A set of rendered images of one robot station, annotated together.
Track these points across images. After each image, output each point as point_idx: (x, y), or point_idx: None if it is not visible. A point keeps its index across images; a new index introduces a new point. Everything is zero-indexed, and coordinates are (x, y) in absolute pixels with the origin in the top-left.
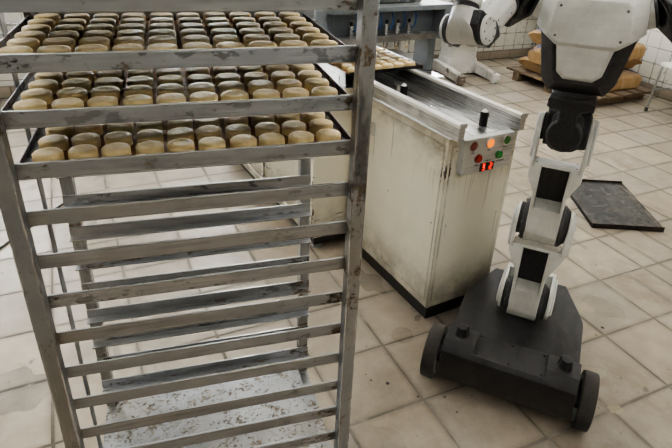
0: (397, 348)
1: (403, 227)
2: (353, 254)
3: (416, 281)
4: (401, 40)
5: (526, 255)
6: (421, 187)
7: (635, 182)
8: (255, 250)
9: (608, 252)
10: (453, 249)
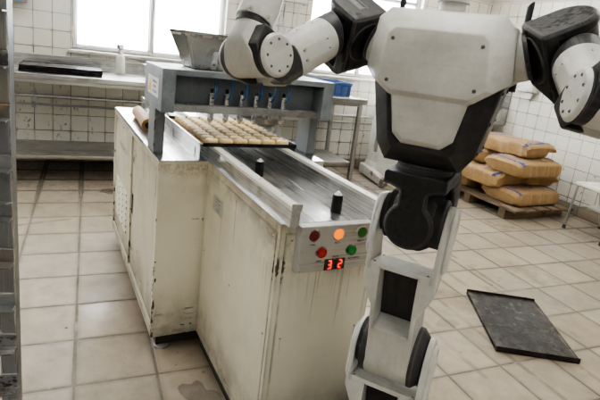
0: None
1: (239, 335)
2: None
3: None
4: (272, 115)
5: (371, 395)
6: (255, 285)
7: (549, 301)
8: (83, 345)
9: (512, 386)
10: (293, 371)
